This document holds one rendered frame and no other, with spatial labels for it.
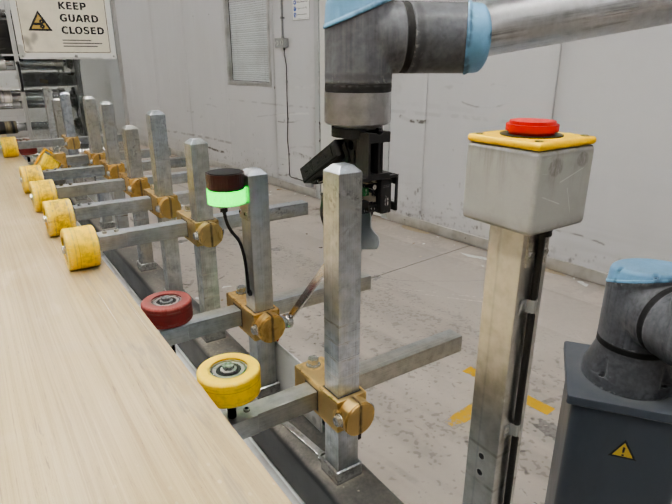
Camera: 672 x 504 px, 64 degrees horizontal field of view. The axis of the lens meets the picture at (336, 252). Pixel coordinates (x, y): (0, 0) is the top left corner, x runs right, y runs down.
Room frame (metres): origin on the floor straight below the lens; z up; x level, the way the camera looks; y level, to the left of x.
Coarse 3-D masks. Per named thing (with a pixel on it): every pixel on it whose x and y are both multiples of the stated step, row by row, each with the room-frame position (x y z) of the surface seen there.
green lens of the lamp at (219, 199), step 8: (208, 192) 0.81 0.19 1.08; (216, 192) 0.80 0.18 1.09; (224, 192) 0.80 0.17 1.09; (232, 192) 0.80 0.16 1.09; (240, 192) 0.81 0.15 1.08; (208, 200) 0.81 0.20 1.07; (216, 200) 0.80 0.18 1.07; (224, 200) 0.80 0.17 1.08; (232, 200) 0.80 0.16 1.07; (240, 200) 0.81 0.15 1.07
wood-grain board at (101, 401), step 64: (0, 192) 1.58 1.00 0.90; (0, 256) 1.03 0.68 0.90; (0, 320) 0.74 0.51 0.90; (64, 320) 0.74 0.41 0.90; (128, 320) 0.74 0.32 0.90; (0, 384) 0.57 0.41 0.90; (64, 384) 0.57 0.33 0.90; (128, 384) 0.57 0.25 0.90; (192, 384) 0.57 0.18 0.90; (0, 448) 0.45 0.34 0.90; (64, 448) 0.45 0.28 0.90; (128, 448) 0.45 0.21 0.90; (192, 448) 0.45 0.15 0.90
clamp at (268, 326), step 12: (228, 300) 0.91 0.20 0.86; (240, 300) 0.88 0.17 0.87; (252, 312) 0.83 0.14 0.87; (264, 312) 0.83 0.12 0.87; (276, 312) 0.84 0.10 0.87; (252, 324) 0.82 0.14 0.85; (264, 324) 0.81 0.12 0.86; (276, 324) 0.82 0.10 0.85; (252, 336) 0.83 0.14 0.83; (264, 336) 0.81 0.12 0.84; (276, 336) 0.82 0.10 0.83
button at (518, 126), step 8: (512, 120) 0.43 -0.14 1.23; (520, 120) 0.43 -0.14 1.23; (528, 120) 0.43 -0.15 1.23; (536, 120) 0.43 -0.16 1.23; (544, 120) 0.43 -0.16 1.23; (552, 120) 0.43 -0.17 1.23; (512, 128) 0.42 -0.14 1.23; (520, 128) 0.42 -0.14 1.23; (528, 128) 0.41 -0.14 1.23; (536, 128) 0.41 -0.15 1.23; (544, 128) 0.41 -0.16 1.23; (552, 128) 0.41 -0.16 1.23
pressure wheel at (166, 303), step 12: (144, 300) 0.80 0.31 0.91; (156, 300) 0.81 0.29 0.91; (168, 300) 0.80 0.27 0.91; (180, 300) 0.80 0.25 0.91; (144, 312) 0.77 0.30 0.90; (156, 312) 0.76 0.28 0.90; (168, 312) 0.77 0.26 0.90; (180, 312) 0.78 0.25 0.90; (192, 312) 0.81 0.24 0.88; (156, 324) 0.77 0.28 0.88; (168, 324) 0.77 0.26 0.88; (180, 324) 0.78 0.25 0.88
